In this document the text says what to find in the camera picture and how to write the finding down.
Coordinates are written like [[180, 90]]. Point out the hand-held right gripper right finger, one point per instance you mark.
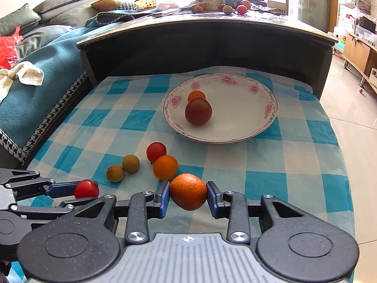
[[211, 198]]

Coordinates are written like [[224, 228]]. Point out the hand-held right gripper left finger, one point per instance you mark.
[[164, 198]]

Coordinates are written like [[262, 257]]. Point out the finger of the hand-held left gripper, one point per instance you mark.
[[66, 203], [60, 190]]

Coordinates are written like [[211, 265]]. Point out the large rough-skinned orange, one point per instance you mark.
[[188, 191]]

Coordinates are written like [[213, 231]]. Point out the red tomato with stem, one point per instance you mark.
[[86, 189]]

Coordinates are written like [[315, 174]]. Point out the white floral plate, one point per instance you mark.
[[232, 115]]

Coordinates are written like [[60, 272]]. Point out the smooth orange tomato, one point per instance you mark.
[[165, 167]]

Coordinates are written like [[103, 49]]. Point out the red cherry tomato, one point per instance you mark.
[[156, 151]]

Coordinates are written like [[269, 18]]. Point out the brown longan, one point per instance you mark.
[[115, 173], [131, 163]]

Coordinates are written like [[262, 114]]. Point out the blue white checkered tablecloth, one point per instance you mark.
[[265, 165]]

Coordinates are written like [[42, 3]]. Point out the dark red tomato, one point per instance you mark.
[[198, 112]]

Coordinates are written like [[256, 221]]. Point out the small orange kumquat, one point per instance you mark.
[[196, 95]]

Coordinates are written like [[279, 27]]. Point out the teal sofa blanket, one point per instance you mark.
[[47, 76]]

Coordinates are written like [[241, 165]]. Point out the white towel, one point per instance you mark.
[[28, 73]]

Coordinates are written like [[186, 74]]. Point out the red plastic bag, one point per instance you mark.
[[7, 50]]

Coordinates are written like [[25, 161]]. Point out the dark two-tier coffee table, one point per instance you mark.
[[206, 47]]

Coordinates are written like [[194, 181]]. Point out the grey sofa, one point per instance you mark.
[[50, 38]]

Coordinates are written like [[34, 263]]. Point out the green sofa cushion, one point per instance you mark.
[[17, 20]]

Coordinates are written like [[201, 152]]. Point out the tan longan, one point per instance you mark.
[[196, 8], [227, 9]]

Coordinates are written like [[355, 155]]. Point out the small red tomato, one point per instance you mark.
[[246, 3], [241, 10], [221, 6]]

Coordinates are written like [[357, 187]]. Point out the mustard yellow pillow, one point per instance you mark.
[[106, 3]]

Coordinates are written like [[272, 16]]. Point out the houndstooth pillow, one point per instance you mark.
[[129, 6]]

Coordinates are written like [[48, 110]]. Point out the orange plastic basket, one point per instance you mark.
[[146, 1]]

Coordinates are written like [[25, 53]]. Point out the white paper packet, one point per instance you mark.
[[278, 6]]

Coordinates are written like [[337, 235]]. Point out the wooden cabinet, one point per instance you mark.
[[358, 53]]

